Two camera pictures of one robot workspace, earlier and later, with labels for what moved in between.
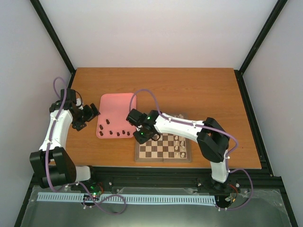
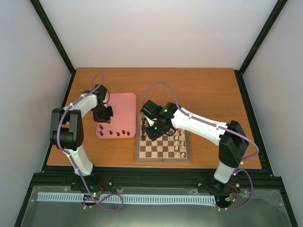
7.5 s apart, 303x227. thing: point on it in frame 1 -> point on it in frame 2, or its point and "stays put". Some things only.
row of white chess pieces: x=181 y=147 stays put
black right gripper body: x=144 y=137 -> x=158 y=132
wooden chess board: x=170 y=148 stays put
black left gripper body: x=84 y=117 -> x=102 y=113
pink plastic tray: x=114 y=110 stays put
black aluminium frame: x=255 y=179 stays put
